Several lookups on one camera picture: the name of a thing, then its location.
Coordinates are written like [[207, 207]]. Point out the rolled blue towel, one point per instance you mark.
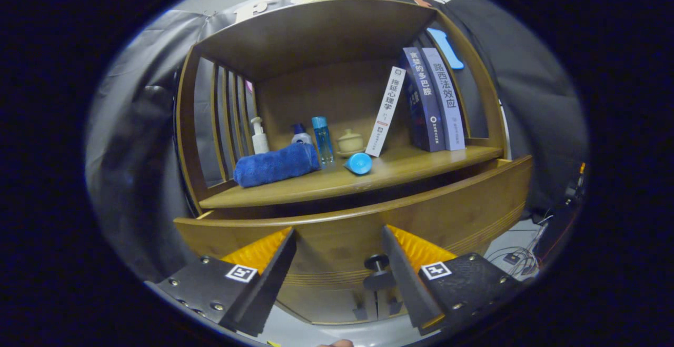
[[274, 167]]

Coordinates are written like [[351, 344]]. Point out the wooden drawer with black knob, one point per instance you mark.
[[342, 231]]

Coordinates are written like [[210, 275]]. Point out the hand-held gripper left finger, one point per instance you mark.
[[274, 278]]

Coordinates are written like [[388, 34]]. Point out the wooden cabinet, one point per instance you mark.
[[316, 36]]

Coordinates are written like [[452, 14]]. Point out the dark blue book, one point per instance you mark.
[[427, 105]]

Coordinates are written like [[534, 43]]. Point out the blue squeeze tube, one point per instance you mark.
[[359, 164]]

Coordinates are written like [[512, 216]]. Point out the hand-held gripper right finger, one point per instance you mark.
[[405, 278]]

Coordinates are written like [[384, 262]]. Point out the wooden cabinet door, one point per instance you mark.
[[383, 310], [326, 302]]

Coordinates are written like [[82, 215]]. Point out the white book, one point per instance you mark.
[[386, 110]]

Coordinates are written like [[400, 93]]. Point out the white pump bottle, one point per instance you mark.
[[259, 140]]

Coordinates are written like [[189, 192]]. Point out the light purple book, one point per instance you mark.
[[447, 99]]

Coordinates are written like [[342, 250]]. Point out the wooden countertop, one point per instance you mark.
[[410, 170]]

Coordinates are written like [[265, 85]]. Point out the cream lidded teacup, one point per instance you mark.
[[350, 142]]

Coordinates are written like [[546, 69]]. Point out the black device with orange part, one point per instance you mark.
[[571, 194]]

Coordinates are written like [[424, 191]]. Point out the white bottle with blue cap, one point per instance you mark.
[[301, 136]]

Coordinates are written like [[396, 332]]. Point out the clear blue bottle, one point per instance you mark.
[[322, 141]]

